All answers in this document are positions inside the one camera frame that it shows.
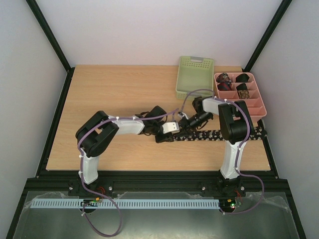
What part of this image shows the green plastic basket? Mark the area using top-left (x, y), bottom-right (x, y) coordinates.
top-left (175, 56), bottom-right (214, 100)

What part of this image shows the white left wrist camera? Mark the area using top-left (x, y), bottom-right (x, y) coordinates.
top-left (162, 121), bottom-right (179, 134)

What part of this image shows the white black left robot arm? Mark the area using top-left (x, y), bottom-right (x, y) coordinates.
top-left (75, 106), bottom-right (179, 184)

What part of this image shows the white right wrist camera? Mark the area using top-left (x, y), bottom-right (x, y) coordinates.
top-left (177, 112), bottom-right (189, 119)

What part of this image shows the pink divided organizer tray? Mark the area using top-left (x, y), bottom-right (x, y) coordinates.
top-left (213, 72), bottom-right (267, 122)

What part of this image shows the rolled dark patterned tie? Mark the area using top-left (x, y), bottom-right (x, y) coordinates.
top-left (216, 73), bottom-right (231, 83)

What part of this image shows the light blue cable duct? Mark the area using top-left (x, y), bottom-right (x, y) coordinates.
top-left (30, 199), bottom-right (220, 210)

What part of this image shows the black right frame post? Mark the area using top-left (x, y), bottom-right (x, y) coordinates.
top-left (243, 0), bottom-right (292, 72)

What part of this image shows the rolled black tie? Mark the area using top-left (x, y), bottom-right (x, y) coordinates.
top-left (235, 73), bottom-right (250, 83)
top-left (236, 83), bottom-right (248, 91)

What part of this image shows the black white patterned tie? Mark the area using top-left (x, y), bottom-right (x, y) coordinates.
top-left (172, 126), bottom-right (267, 142)

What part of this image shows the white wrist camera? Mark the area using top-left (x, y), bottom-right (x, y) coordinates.
top-left (177, 112), bottom-right (189, 119)
top-left (162, 121), bottom-right (179, 134)

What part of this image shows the black frame post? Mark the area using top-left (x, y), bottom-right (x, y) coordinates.
top-left (25, 0), bottom-right (72, 73)
top-left (243, 0), bottom-right (292, 72)

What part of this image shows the black left frame post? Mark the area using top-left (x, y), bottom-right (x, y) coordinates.
top-left (25, 0), bottom-right (72, 73)

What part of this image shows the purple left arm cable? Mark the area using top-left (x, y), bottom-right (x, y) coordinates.
top-left (77, 107), bottom-right (180, 237)

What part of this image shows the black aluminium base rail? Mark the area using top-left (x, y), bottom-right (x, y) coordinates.
top-left (23, 171), bottom-right (291, 198)

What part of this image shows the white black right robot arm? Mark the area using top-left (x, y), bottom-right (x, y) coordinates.
top-left (178, 97), bottom-right (254, 195)

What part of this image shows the rolled red dark tie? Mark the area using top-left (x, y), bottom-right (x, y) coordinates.
top-left (217, 82), bottom-right (232, 91)

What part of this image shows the rolled brown patterned tie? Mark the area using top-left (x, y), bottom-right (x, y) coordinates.
top-left (237, 90), bottom-right (250, 99)

